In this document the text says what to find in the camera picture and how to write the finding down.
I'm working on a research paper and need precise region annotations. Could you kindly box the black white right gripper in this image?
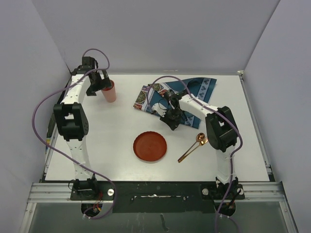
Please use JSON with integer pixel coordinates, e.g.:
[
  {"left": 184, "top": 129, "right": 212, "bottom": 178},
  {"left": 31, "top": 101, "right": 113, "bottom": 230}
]
[{"left": 160, "top": 108, "right": 181, "bottom": 131}]

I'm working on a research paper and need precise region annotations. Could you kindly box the pink plastic cup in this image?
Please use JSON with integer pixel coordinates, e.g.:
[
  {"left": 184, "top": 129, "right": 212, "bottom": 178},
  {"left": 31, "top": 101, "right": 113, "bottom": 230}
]
[{"left": 101, "top": 80, "right": 117, "bottom": 103}]

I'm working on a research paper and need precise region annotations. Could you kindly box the blue patterned placemat cloth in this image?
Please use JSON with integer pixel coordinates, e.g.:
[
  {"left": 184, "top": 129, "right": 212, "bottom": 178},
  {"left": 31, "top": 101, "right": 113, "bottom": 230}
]
[{"left": 133, "top": 77, "right": 217, "bottom": 116}]

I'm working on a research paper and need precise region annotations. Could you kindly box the red round plate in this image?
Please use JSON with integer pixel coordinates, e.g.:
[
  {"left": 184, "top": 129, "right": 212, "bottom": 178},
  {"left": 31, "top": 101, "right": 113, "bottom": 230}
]
[{"left": 133, "top": 131, "right": 167, "bottom": 163}]

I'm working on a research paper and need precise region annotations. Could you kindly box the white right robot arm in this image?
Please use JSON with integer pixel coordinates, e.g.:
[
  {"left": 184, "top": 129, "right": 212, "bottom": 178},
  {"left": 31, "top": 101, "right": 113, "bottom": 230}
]
[{"left": 147, "top": 89, "right": 243, "bottom": 199}]

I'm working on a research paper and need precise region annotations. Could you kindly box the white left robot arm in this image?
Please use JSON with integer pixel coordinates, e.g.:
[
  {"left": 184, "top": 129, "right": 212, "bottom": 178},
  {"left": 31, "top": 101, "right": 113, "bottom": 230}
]
[{"left": 53, "top": 56, "right": 111, "bottom": 200}]

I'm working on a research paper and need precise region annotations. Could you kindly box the copper spoon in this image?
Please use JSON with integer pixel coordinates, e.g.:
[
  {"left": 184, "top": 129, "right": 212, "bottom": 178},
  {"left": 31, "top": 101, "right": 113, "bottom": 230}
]
[{"left": 177, "top": 133, "right": 207, "bottom": 163}]

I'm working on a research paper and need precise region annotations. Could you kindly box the copper fork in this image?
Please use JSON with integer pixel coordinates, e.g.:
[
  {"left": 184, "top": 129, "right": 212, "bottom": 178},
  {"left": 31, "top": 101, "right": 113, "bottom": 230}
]
[{"left": 177, "top": 138, "right": 208, "bottom": 163}]

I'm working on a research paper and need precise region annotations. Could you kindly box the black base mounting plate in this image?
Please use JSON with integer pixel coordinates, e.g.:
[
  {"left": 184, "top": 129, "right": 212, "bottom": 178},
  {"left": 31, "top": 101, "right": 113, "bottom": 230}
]
[{"left": 68, "top": 179, "right": 245, "bottom": 219}]

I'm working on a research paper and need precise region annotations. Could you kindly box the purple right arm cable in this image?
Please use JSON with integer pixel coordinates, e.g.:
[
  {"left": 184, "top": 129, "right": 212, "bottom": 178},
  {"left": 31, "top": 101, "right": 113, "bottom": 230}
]
[{"left": 147, "top": 75, "right": 244, "bottom": 233}]

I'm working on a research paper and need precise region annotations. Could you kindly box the aluminium front rail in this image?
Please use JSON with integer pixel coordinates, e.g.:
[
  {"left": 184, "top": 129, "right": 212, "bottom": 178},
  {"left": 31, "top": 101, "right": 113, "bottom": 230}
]
[{"left": 27, "top": 182, "right": 285, "bottom": 203}]

